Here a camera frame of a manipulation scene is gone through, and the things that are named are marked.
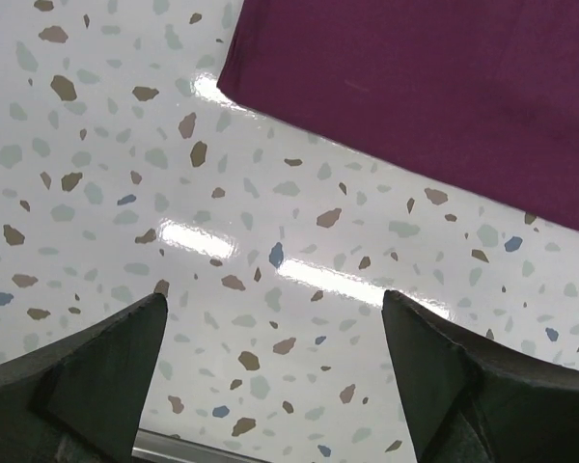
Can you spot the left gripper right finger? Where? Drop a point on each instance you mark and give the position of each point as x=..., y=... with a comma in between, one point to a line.
x=467, y=398

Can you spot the purple cloth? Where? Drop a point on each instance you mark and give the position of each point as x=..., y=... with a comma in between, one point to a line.
x=482, y=95

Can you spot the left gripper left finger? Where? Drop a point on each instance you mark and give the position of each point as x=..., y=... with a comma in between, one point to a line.
x=80, y=399

